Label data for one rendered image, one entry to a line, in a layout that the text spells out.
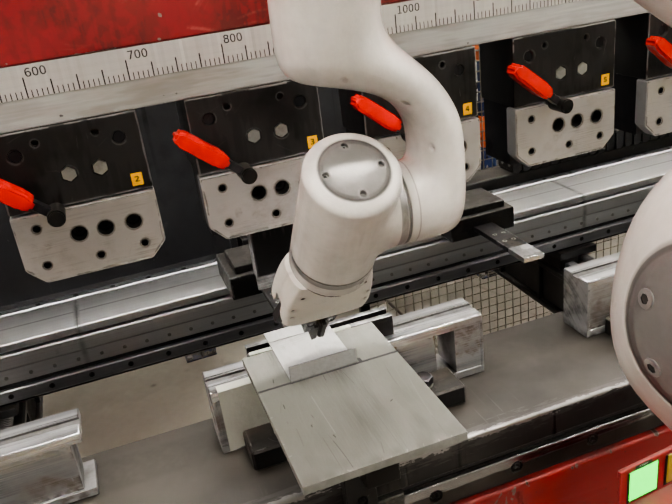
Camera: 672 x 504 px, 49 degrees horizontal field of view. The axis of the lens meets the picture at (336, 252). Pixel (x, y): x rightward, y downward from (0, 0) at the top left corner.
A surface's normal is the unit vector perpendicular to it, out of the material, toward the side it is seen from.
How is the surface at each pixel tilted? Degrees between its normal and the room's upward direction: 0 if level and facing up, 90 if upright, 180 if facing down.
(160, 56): 90
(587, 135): 90
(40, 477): 90
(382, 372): 0
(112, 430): 0
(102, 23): 90
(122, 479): 0
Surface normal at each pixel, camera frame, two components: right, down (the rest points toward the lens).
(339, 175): 0.10, -0.46
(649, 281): -0.96, -0.04
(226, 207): 0.33, 0.35
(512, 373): -0.12, -0.91
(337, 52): 0.13, 0.56
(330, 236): -0.32, 0.81
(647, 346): -0.92, 0.30
